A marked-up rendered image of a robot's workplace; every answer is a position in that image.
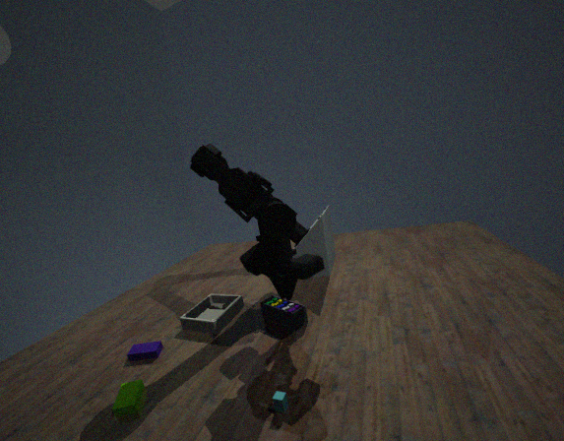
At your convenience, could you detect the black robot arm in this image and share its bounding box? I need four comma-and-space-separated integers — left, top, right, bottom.
190, 144, 310, 276

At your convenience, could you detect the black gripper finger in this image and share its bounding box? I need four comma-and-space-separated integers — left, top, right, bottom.
262, 267, 285, 299
275, 273, 298, 301

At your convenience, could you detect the green rectangular block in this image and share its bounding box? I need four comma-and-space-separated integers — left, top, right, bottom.
112, 379, 145, 417

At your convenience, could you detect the small teal block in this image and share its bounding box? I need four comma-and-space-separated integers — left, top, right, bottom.
273, 391, 288, 412

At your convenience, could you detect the purple rectangular block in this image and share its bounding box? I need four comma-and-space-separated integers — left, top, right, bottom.
127, 341, 163, 361

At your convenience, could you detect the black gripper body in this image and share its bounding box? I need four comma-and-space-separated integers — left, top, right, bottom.
265, 232, 324, 280

